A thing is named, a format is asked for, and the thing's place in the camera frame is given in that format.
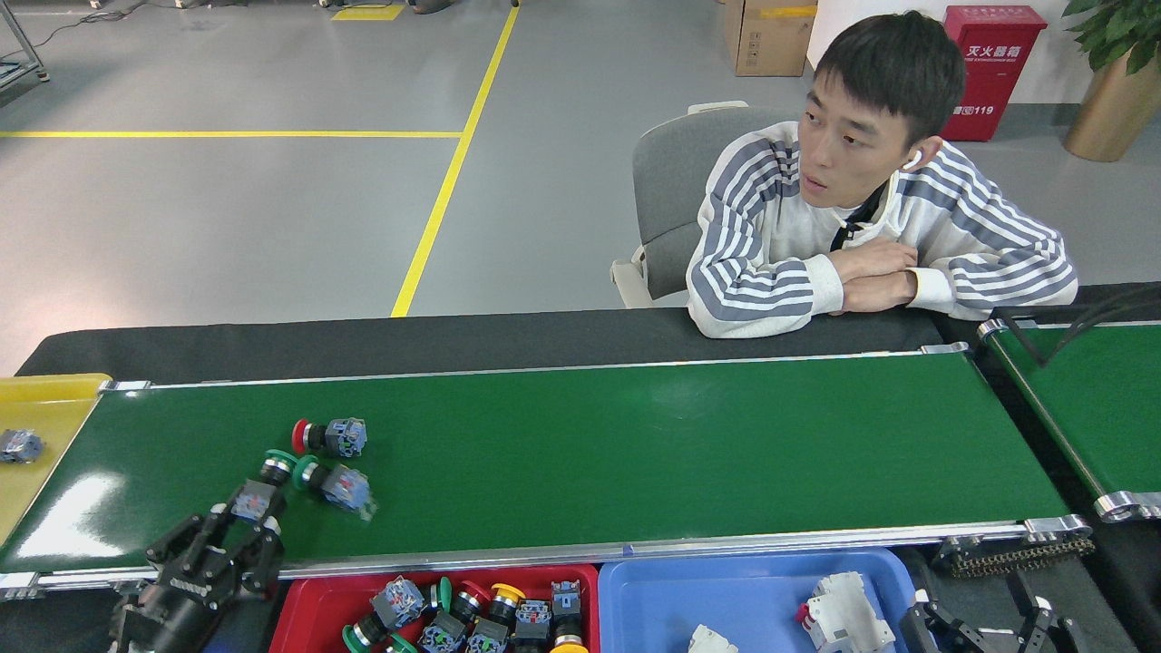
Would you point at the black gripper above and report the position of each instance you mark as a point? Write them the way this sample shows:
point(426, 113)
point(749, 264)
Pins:
point(181, 608)

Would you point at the red fire extinguisher cabinet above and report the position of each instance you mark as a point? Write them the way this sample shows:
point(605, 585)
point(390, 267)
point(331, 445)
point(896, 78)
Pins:
point(993, 73)

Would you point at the red mushroom push button switch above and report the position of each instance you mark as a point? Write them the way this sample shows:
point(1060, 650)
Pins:
point(472, 594)

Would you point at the golden plant pot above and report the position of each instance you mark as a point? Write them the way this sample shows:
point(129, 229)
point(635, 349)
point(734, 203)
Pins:
point(1111, 113)

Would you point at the yellow push button switch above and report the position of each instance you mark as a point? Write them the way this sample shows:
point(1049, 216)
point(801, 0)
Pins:
point(508, 594)
point(565, 600)

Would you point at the grey office chair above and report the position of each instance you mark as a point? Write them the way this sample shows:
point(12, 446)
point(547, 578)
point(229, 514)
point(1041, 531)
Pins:
point(671, 181)

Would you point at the person's right hand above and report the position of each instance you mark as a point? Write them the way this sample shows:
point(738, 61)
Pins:
point(871, 256)

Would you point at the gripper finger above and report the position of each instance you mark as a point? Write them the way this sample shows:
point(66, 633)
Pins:
point(943, 635)
point(1043, 630)

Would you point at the white circuit breaker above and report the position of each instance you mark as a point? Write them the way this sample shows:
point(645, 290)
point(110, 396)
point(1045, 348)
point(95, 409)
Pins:
point(712, 642)
point(848, 617)

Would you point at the yellow plastic tray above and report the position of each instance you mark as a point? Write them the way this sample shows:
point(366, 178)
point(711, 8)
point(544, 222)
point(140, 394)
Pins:
point(45, 408)

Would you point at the blue plastic tray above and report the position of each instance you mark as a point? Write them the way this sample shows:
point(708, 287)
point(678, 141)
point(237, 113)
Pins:
point(726, 599)

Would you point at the green potted plant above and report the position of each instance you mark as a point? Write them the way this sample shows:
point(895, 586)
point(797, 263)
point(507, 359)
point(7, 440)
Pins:
point(1116, 32)

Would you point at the red plastic tray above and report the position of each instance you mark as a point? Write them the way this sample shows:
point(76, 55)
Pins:
point(308, 617)

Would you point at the green conveyor belt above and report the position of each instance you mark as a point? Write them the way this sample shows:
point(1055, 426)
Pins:
point(590, 453)
point(1088, 408)

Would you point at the person's left hand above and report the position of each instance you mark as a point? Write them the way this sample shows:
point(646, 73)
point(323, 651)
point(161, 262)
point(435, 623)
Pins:
point(880, 292)

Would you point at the person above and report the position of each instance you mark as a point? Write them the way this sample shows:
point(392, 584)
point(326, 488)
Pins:
point(762, 227)

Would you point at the grey metal rack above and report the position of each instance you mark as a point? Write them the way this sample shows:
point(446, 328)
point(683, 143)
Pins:
point(27, 59)

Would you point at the brown cardboard box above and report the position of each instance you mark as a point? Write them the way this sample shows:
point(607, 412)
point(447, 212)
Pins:
point(766, 36)

